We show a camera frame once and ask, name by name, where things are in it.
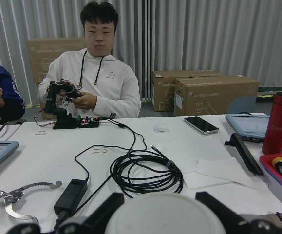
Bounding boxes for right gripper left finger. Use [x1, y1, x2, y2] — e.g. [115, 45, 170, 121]
[5, 192, 125, 234]

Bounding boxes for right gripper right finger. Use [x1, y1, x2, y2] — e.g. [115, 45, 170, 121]
[195, 192, 282, 234]

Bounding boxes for white plastic cup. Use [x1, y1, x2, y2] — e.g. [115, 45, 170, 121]
[105, 193, 226, 234]

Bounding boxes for black power adapter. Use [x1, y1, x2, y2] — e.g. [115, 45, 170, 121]
[54, 179, 88, 215]

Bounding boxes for white paper sheet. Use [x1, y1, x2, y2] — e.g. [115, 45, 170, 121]
[183, 157, 267, 191]

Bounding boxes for rubber band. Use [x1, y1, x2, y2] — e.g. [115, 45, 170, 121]
[92, 148, 108, 154]

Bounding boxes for black bar tool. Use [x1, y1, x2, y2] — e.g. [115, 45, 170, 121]
[224, 133, 264, 175]

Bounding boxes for metal reacher grabber tool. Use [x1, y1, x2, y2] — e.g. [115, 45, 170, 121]
[0, 181, 62, 224]

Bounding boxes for black smartphone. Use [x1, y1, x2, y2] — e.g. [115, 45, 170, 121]
[184, 116, 219, 135]

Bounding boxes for red thermos bottle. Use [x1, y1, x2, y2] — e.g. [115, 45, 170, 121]
[262, 92, 282, 154]

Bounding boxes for cardboard box right front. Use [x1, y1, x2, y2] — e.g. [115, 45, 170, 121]
[174, 75, 259, 116]

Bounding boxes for person in white hoodie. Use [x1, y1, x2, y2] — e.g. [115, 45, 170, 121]
[38, 2, 141, 118]

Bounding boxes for person in blue jacket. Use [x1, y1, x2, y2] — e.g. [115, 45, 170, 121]
[0, 65, 25, 125]

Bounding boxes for cardboard box right back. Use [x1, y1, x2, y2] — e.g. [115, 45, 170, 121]
[151, 70, 221, 112]

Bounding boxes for cardboard box behind person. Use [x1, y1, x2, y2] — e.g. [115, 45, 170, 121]
[26, 37, 88, 121]

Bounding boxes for coiled black cable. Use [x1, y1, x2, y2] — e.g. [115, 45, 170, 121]
[74, 118, 184, 198]

